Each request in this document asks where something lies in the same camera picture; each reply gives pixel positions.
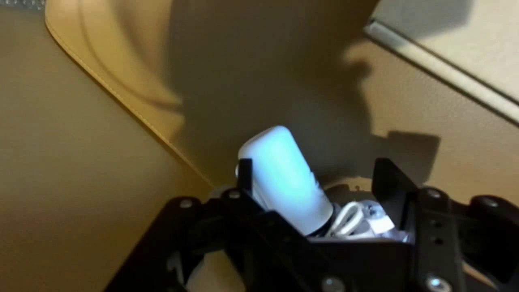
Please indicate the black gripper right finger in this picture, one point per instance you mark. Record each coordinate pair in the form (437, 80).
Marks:
(395, 192)

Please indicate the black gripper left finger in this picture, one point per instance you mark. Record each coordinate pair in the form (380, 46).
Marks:
(246, 177)

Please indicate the tan leather sofa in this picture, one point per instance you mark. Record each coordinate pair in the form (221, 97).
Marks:
(111, 107)

